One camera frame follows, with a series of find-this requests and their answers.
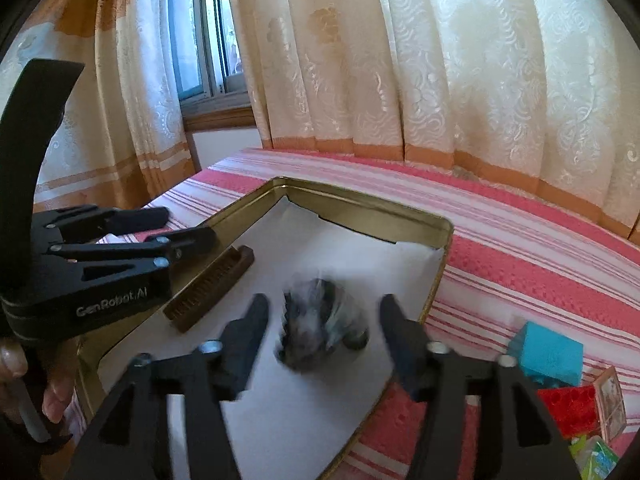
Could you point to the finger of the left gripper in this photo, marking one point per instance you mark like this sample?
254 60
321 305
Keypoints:
79 227
158 251

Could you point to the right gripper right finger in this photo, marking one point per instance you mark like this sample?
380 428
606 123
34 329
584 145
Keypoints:
516 436

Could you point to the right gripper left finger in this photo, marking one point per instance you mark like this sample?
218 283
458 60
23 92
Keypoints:
128 437

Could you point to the brown wooden comb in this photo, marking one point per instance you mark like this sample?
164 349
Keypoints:
205 291

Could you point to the red toy brick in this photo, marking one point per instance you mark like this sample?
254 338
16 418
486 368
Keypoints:
573 409

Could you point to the green floss pick box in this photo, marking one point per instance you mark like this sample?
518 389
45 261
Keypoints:
594 459

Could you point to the teal toy brick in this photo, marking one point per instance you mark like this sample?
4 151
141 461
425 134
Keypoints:
547 358

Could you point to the copper card box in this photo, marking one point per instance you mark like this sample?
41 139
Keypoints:
610 405

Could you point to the person's left hand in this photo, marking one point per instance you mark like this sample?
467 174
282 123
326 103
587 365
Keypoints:
50 388

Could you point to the left side curtain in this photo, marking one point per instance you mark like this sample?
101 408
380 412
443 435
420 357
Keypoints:
121 142

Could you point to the white paper tray liner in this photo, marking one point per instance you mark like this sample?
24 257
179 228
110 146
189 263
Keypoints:
292 425

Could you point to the red striped tablecloth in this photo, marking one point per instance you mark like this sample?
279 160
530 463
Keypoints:
511 260

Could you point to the gold metal tin tray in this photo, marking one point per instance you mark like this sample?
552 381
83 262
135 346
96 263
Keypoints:
228 224

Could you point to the cream floral curtain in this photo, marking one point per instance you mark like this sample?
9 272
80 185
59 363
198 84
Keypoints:
538 95

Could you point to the window with metal frame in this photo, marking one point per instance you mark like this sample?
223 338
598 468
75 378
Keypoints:
206 56

